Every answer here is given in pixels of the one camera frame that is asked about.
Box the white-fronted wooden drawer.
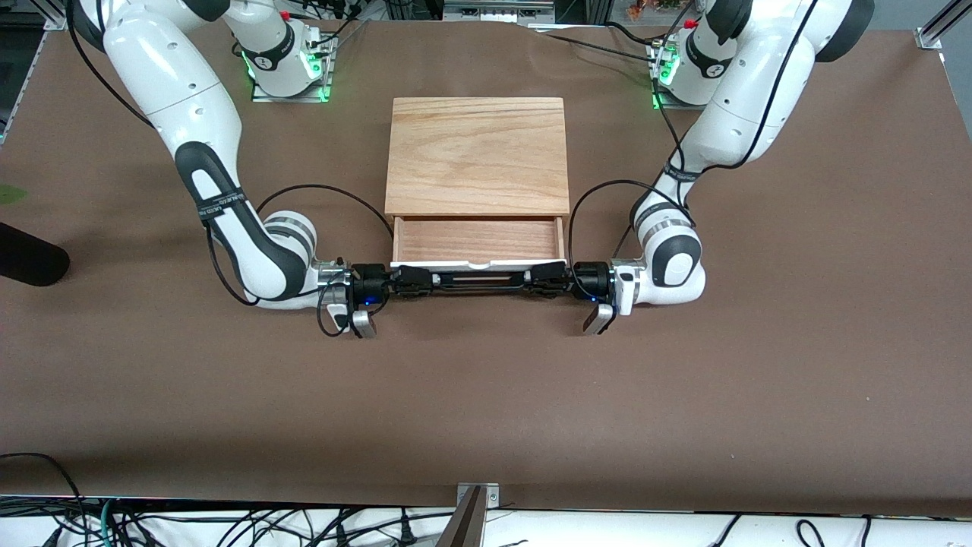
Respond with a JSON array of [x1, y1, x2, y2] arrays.
[[390, 215, 568, 274]]

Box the wooden drawer cabinet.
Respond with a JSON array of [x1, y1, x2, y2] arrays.
[[383, 96, 571, 221]]

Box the brown table cover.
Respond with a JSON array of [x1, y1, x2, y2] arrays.
[[0, 14, 972, 519]]

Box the grey angled strut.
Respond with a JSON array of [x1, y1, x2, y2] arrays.
[[434, 486, 487, 547]]

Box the grey power strip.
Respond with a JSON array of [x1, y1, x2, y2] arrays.
[[443, 0, 556, 23]]

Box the black cylinder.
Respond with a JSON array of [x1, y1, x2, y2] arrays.
[[0, 223, 71, 288]]

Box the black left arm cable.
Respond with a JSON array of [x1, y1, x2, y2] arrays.
[[567, 0, 821, 263]]

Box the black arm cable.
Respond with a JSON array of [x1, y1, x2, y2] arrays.
[[205, 0, 396, 339], [567, 0, 821, 263]]

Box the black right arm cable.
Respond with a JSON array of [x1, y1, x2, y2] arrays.
[[205, 0, 396, 339]]

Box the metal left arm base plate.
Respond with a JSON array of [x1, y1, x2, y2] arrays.
[[648, 40, 711, 112]]

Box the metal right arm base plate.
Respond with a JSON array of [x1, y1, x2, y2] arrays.
[[251, 30, 336, 104]]

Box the small metal bracket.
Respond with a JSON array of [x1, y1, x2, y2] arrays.
[[456, 482, 501, 508]]

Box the black cable on table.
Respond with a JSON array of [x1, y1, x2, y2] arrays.
[[541, 21, 673, 68]]

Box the tangled black floor cables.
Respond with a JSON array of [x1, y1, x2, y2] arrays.
[[114, 503, 456, 547]]

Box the teal floor cable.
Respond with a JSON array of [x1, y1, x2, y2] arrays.
[[101, 500, 126, 547]]

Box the black looped floor cable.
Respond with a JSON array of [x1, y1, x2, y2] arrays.
[[0, 452, 88, 547]]

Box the aluminium frame profile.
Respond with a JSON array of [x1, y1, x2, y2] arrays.
[[914, 0, 972, 51]]

